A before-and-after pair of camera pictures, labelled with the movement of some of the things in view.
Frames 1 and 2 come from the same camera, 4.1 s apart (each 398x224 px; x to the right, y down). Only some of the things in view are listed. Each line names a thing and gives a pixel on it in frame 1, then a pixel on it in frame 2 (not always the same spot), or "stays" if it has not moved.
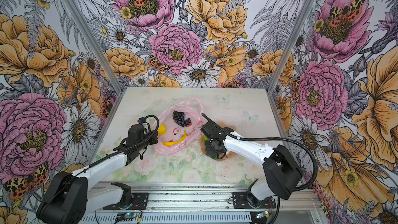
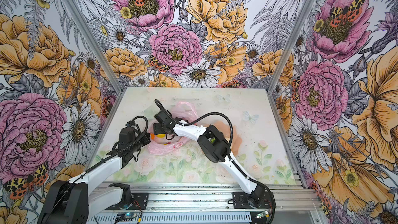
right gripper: [209, 151] -> [156, 128]
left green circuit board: [127, 217] stays
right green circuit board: [264, 214] stays
